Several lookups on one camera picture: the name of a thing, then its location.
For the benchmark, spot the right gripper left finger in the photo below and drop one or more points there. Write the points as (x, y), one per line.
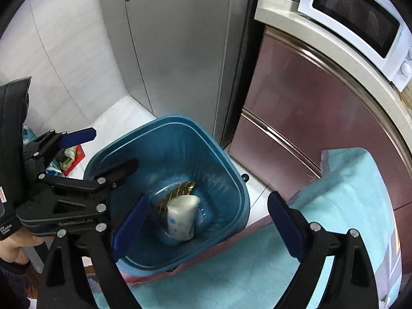
(65, 283)

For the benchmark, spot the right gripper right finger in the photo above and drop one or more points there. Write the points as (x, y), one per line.
(351, 283)

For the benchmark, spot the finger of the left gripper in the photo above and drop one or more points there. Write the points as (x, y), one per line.
(108, 179)
(49, 144)

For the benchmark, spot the gold foil snack wrapper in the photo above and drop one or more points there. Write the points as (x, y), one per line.
(184, 188)

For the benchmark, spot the crushed white paper cup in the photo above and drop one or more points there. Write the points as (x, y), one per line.
(181, 217)

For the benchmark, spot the blue trash bin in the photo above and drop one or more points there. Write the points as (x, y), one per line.
(176, 157)

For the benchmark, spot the maroon kitchen cabinets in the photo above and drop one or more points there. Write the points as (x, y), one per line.
(299, 104)

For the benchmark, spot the person's left hand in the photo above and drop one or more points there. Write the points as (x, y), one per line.
(11, 248)

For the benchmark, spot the blue grey patterned tablecloth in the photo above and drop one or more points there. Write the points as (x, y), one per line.
(253, 269)

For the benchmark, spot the grey refrigerator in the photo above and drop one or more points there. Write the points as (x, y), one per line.
(179, 56)

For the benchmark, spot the white stone countertop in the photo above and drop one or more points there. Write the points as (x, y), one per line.
(283, 15)

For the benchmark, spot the white microwave oven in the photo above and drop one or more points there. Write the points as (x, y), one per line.
(374, 27)

